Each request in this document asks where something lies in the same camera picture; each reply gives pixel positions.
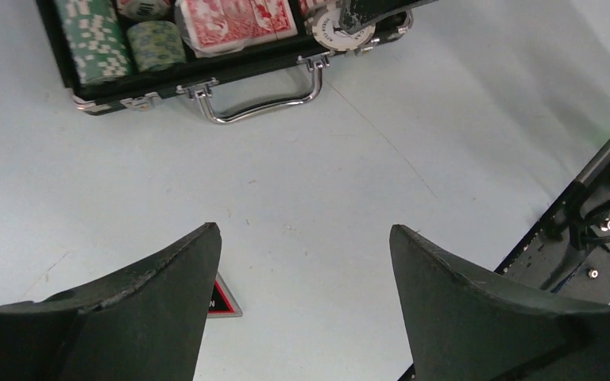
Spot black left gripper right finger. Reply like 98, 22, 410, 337
389, 225, 610, 380

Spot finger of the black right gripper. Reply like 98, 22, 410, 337
338, 0, 435, 31

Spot tall green chip stack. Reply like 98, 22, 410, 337
55, 0, 132, 86

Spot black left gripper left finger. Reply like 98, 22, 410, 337
0, 222, 222, 380

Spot black poker set case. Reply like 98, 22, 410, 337
35, 0, 415, 126

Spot white dealer button chip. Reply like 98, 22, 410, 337
305, 2, 376, 52

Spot black red triangular button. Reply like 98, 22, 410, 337
207, 273, 243, 318

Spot red chip stack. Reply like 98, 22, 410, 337
116, 0, 172, 21

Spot red playing card deck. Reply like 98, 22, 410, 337
174, 0, 298, 58

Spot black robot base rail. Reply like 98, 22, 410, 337
490, 139, 610, 305

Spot short green chip stack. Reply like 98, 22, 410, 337
126, 21, 187, 72

